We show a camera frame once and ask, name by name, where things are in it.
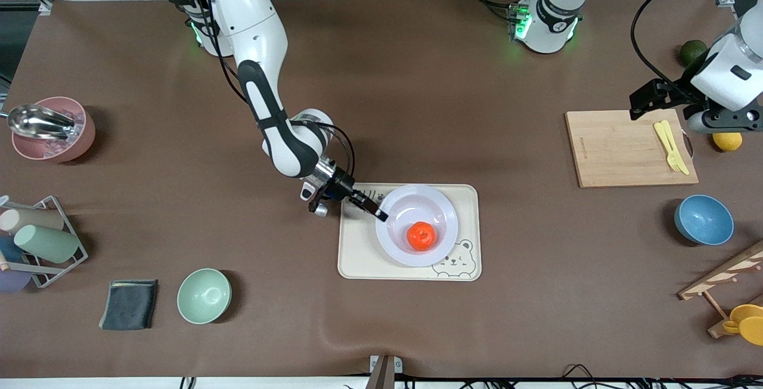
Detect yellow cup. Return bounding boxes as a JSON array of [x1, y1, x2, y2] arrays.
[[722, 304, 763, 346]]

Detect grey wire cup rack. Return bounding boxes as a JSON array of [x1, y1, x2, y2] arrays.
[[0, 195, 89, 290]]

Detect dark grey folded cloth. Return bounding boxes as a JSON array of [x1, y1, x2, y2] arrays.
[[98, 279, 159, 331]]

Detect wooden cutting board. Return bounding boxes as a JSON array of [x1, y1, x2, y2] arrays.
[[565, 110, 699, 189]]

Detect cream tray with bear print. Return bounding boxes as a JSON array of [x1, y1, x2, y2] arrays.
[[337, 183, 482, 282]]

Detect light green cup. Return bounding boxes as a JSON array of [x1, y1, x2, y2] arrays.
[[13, 224, 80, 263]]

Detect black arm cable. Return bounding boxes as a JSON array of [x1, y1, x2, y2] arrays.
[[631, 0, 746, 89], [191, 0, 358, 186]]

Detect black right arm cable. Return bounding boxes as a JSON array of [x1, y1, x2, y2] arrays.
[[191, 0, 358, 186]]

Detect purple cup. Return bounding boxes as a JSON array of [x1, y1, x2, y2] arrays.
[[0, 269, 32, 293]]

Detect metal scoop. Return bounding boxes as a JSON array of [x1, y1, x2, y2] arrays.
[[0, 104, 77, 141]]

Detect blue bowl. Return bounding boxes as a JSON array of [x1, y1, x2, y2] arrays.
[[674, 194, 734, 246]]

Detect yellow lemon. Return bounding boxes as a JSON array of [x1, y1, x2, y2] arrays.
[[712, 132, 743, 153]]

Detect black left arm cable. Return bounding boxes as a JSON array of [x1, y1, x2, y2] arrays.
[[631, 0, 746, 89]]

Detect light green bowl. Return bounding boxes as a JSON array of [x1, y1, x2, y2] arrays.
[[177, 268, 232, 325]]

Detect white round plate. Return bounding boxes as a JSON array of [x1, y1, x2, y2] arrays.
[[376, 185, 458, 267]]

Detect pink bowl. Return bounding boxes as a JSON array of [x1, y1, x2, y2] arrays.
[[12, 97, 96, 163]]

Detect orange fruit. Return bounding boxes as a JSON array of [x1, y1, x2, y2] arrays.
[[407, 222, 436, 251]]

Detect blue cup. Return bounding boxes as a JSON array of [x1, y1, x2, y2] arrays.
[[0, 235, 24, 262]]

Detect yellow plastic knife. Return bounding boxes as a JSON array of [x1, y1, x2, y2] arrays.
[[654, 122, 677, 166]]

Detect beige cup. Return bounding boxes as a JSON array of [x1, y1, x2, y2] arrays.
[[0, 207, 65, 235]]

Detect metal table edge clamp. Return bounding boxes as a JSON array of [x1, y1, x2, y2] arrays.
[[365, 354, 403, 389]]

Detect green lime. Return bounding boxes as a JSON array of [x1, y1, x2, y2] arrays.
[[680, 39, 708, 67]]

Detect wooden drying rack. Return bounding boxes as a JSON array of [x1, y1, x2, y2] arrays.
[[678, 240, 763, 339]]

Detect yellow plastic fork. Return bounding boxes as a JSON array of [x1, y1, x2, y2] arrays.
[[662, 120, 690, 175]]

